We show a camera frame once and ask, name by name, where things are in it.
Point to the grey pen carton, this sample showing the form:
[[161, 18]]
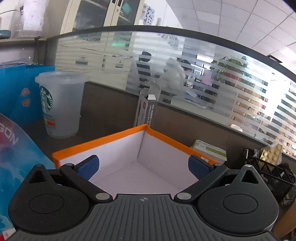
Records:
[[150, 113]]

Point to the blue bowl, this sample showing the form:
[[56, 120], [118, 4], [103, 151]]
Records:
[[4, 34]]

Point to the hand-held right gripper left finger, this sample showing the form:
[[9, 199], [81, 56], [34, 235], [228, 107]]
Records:
[[89, 168]]

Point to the green and white flat box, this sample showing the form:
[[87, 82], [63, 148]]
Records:
[[209, 149]]

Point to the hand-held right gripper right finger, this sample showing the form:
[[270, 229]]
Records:
[[198, 167]]

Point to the orange-rimmed white cardboard box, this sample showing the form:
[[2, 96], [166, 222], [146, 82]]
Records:
[[120, 148]]

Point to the beige glass-door cabinet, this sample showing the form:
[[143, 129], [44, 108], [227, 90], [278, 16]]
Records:
[[92, 14]]

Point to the translucent plastic cup green logo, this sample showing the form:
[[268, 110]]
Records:
[[63, 106]]

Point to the white fluffy object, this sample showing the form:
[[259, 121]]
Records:
[[171, 75]]

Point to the black mesh desk organizer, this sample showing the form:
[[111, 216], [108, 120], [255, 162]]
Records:
[[270, 172]]

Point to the white paper sheet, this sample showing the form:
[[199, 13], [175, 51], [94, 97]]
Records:
[[32, 16]]

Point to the yellow building block plate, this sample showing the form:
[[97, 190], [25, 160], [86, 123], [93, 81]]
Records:
[[271, 154]]

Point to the blue folder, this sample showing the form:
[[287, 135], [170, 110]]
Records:
[[16, 78]]

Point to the white wall sign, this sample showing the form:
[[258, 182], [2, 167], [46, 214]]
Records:
[[150, 14]]

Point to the frosted striped glass partition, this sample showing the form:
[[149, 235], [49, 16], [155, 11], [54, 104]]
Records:
[[242, 97]]

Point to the upright tan paper cup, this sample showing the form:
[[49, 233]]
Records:
[[285, 222]]

